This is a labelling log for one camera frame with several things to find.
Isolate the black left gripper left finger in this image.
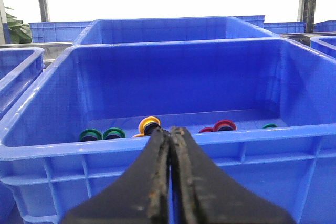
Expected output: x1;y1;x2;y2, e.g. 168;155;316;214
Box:
61;129;170;223

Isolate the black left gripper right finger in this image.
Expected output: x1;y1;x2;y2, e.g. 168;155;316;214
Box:
170;126;294;223

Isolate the yellow push button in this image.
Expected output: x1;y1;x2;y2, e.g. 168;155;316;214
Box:
138;116;161;136

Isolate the red push button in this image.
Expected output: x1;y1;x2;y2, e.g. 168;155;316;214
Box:
213;120;237;132

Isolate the blue bin with mixed buttons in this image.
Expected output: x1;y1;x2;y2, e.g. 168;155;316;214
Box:
1;38;335;223

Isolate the green button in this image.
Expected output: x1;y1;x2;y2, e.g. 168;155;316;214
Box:
79;128;103;142
103;127;125;140
262;123;278;129

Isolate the green button far left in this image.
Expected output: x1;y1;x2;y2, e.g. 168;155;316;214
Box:
79;128;103;142

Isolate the green button right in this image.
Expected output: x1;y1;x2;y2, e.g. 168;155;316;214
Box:
262;123;278;129

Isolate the background blue crates row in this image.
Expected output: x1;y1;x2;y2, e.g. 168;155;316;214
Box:
28;15;336;44

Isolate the blue bin behind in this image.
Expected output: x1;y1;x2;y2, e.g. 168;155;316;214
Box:
72;16;279;46

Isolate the blue bin at left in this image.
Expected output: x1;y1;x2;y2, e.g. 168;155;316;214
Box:
1;47;45;117

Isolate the blue bin at right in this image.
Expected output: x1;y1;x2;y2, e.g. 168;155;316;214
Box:
310;36;336;58

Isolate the green plant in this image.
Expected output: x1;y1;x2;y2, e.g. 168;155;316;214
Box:
3;7;32;44

